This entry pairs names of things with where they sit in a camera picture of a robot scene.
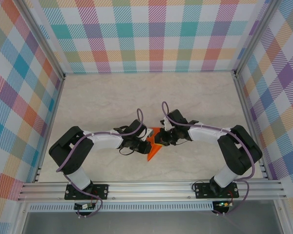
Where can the orange square paper sheet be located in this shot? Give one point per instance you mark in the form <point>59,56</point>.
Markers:
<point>153,153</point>

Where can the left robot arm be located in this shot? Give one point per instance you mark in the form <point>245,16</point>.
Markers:
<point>70,151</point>

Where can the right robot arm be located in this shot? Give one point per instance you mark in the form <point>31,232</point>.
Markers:
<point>241,156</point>

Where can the grey metal panel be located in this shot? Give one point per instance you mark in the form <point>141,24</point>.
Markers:
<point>149,223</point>

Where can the left circuit board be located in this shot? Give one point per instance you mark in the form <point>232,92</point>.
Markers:
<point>84,206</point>

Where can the right circuit board green light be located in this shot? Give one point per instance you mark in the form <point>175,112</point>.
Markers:
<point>223,204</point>

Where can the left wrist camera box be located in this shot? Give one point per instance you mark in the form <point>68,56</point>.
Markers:
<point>146,134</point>

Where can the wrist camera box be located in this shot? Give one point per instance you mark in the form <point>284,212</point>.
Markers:
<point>166,123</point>
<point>146,134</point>

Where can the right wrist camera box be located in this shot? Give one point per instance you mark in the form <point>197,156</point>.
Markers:
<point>166,123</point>

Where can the aluminium mounting rail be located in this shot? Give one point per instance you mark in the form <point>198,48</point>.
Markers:
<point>149,192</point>

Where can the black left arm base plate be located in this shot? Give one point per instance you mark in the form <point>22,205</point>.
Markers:
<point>100,191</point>

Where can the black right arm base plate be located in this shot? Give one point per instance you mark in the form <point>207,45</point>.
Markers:
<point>200,192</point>

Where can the right aluminium side rail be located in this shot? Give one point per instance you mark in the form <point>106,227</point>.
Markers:
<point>246,109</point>

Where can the aluminium side rail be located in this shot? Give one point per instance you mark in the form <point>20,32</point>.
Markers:
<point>246,109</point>
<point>54,109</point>

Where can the left aluminium side rail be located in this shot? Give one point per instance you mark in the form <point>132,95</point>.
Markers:
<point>54,109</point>

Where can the right aluminium frame post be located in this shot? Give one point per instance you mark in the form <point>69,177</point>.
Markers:
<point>255,36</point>

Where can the aluminium frame post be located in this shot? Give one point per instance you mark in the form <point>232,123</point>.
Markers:
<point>255,36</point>
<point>40,39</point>

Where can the left aluminium frame post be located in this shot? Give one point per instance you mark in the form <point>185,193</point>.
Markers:
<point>40,39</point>

